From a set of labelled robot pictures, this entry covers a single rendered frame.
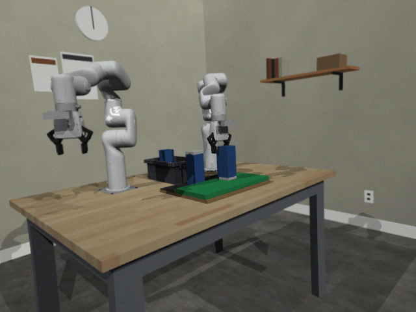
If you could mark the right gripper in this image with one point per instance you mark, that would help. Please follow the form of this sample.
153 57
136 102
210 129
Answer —
70 128

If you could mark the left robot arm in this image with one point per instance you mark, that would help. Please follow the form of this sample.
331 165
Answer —
213 106

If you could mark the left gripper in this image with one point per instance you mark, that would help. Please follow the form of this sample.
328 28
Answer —
218 133

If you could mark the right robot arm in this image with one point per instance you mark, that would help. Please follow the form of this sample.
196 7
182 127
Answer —
67 86

